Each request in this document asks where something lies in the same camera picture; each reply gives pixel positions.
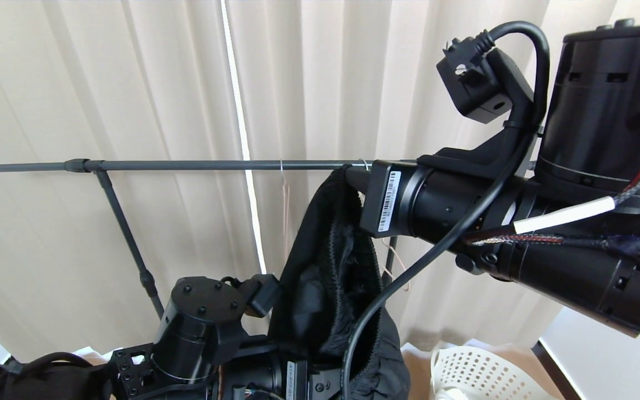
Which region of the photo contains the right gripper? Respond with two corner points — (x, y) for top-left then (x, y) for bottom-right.
(360, 160), (640, 337)

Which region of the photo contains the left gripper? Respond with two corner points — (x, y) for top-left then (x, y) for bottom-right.
(214, 349), (312, 400)

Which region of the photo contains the black garment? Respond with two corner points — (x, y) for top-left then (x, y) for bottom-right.
(267, 167), (411, 400)

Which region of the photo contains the pink clothes hanger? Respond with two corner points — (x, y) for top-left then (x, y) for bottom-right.
(279, 160), (294, 264)
(358, 159), (411, 293)

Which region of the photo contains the white laundry basket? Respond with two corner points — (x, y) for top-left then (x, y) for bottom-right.
(430, 344), (559, 400)

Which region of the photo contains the black clothes rack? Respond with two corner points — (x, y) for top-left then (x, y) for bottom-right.
(0, 158), (537, 318)

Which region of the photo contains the beige curtain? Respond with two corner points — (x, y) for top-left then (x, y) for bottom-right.
(0, 0), (640, 362)

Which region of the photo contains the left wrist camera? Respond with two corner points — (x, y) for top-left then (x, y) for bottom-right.
(236, 273), (283, 320)

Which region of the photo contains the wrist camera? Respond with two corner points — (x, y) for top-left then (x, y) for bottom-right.
(417, 36), (540, 179)
(236, 273), (283, 320)

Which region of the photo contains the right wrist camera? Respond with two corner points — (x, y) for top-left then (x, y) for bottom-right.
(417, 36), (540, 179)

